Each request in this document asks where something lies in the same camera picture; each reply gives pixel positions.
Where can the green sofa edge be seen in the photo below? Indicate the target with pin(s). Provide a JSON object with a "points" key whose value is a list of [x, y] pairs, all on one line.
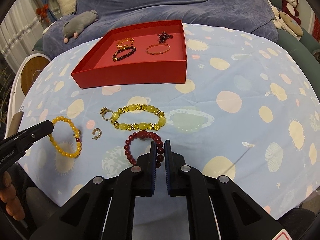
{"points": [[301, 49]]}

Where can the beige plush toy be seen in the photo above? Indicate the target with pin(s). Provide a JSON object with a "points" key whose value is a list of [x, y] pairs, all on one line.
{"points": [[283, 21]]}

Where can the operator hand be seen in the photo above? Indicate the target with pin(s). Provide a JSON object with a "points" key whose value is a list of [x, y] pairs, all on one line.
{"points": [[9, 197]]}

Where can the thin gold bangle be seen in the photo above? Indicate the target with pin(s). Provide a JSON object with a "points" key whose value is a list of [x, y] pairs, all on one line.
{"points": [[157, 49]]}

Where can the red cardboard box tray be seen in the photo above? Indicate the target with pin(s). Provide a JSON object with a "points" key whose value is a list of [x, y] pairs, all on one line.
{"points": [[119, 58]]}

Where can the blue planet print cloth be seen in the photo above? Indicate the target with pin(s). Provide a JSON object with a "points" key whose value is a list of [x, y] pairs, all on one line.
{"points": [[246, 110]]}

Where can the gold hoop earring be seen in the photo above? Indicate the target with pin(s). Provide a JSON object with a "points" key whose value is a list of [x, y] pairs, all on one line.
{"points": [[96, 133]]}

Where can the grey mole plush toy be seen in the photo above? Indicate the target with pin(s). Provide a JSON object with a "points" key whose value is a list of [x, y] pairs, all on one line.
{"points": [[74, 27]]}

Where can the white sheer curtain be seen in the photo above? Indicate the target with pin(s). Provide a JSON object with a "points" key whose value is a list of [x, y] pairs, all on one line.
{"points": [[20, 30]]}

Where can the dark blue velvet blanket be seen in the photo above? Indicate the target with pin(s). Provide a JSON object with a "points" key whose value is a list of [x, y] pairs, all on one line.
{"points": [[251, 16]]}

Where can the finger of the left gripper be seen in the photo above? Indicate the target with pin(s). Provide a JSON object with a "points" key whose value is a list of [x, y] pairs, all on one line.
{"points": [[34, 133]]}

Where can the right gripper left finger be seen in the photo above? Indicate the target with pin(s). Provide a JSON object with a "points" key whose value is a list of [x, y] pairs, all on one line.
{"points": [[147, 175]]}

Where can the red monkey plush toy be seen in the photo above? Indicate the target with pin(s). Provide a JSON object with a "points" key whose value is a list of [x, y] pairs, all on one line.
{"points": [[290, 7]]}

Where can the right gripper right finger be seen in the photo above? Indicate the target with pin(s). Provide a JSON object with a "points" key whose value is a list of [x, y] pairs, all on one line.
{"points": [[173, 164]]}

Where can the blue curtain with red bow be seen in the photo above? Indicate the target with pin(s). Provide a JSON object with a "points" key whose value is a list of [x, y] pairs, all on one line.
{"points": [[45, 14]]}

